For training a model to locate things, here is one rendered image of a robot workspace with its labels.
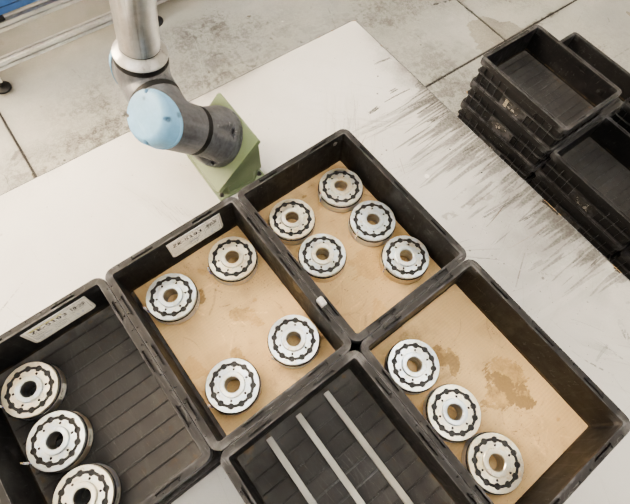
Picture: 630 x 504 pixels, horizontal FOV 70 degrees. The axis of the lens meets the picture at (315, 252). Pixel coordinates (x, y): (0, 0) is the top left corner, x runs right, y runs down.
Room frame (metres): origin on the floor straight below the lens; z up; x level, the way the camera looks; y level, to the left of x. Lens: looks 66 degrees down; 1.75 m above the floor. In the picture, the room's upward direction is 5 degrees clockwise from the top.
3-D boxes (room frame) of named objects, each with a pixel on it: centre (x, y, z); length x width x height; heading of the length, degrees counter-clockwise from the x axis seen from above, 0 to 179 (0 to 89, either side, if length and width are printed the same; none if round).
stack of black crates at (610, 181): (0.97, -1.03, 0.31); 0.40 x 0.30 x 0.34; 41
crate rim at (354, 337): (0.44, -0.07, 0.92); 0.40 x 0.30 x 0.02; 42
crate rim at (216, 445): (0.23, 0.16, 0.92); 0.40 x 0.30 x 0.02; 42
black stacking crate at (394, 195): (0.44, -0.07, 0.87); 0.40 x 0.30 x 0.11; 42
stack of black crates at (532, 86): (1.27, -0.76, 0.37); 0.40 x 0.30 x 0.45; 41
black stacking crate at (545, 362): (0.14, -0.33, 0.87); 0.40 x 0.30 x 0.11; 42
